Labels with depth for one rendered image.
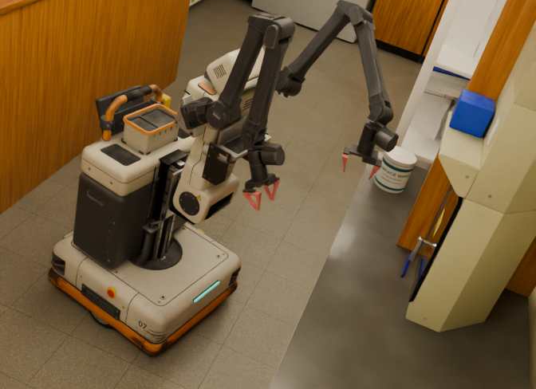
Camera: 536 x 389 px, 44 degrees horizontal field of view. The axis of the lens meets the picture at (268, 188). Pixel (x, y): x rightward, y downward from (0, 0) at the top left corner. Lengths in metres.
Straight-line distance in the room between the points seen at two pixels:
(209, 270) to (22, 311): 0.84
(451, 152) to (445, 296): 0.46
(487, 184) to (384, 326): 0.55
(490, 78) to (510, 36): 0.14
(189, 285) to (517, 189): 1.60
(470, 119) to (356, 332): 0.71
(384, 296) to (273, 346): 1.12
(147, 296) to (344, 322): 1.10
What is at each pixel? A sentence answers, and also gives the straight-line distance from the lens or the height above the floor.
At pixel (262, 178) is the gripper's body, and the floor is 1.10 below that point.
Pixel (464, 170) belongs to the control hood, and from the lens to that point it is 1.87.
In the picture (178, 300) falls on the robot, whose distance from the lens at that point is 2.91.
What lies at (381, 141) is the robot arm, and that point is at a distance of 2.31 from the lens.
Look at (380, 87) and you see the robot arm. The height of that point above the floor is 1.42.
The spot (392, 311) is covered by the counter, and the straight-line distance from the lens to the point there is 2.17.
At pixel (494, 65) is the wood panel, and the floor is 1.67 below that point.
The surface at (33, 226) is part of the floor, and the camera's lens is 3.62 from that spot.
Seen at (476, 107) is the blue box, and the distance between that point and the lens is 2.00.
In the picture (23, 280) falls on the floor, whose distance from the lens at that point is 3.32.
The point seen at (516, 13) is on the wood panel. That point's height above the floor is 1.83.
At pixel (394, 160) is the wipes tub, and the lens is 2.67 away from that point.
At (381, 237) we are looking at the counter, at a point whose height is 0.94.
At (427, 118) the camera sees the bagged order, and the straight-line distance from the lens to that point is 3.33.
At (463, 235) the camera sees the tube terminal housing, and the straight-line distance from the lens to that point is 1.97.
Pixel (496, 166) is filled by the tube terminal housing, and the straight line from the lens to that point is 1.86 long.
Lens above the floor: 2.30
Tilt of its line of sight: 33 degrees down
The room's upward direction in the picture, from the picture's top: 17 degrees clockwise
